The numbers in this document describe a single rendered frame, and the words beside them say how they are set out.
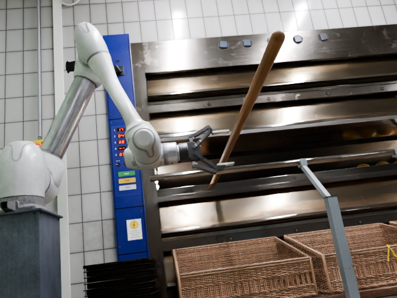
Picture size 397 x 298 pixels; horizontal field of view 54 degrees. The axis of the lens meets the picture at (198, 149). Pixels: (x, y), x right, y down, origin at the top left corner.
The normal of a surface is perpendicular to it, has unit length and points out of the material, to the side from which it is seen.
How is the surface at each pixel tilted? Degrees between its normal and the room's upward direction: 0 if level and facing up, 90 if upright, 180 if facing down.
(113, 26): 90
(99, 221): 90
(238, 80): 70
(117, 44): 90
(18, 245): 90
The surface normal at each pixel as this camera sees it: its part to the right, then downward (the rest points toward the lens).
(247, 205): 0.03, -0.61
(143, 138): 0.13, -0.14
